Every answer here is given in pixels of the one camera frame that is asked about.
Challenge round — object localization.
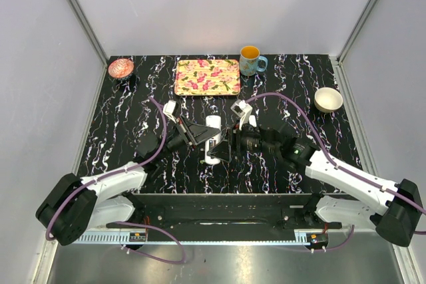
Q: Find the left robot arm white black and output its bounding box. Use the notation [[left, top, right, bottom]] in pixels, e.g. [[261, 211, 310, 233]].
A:
[[35, 115, 221, 246]]

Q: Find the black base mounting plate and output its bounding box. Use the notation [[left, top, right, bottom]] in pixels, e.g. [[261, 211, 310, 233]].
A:
[[106, 206, 343, 231]]

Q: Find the floral yellow tray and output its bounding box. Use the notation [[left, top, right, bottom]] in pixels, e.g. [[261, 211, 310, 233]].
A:
[[174, 59, 241, 96]]

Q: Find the white remote control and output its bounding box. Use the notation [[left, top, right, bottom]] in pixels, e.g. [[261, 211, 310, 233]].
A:
[[204, 115, 221, 166]]

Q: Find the red patterned bowl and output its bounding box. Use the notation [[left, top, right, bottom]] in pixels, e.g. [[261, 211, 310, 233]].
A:
[[108, 58, 134, 80]]

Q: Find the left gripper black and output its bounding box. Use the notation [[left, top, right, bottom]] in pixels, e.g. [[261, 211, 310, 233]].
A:
[[154, 116, 221, 163]]

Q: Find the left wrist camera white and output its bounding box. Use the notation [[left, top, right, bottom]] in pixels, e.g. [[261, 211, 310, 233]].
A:
[[162, 100, 178, 123]]

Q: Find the cream white bowl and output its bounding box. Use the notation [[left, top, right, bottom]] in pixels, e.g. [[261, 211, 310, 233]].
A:
[[314, 87, 343, 113]]

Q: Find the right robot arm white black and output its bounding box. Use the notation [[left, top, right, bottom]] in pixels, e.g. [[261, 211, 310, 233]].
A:
[[206, 124, 423, 247]]

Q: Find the blue mug yellow inside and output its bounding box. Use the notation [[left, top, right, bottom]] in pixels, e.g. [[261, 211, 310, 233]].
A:
[[239, 45, 268, 76]]

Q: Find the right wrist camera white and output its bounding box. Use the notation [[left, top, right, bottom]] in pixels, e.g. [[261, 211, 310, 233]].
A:
[[231, 100, 257, 130]]

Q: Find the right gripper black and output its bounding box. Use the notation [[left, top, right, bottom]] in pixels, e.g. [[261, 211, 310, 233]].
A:
[[208, 118, 279, 162]]

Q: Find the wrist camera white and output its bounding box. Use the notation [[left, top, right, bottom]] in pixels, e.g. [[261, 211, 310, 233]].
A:
[[231, 100, 257, 130], [162, 100, 178, 123]]

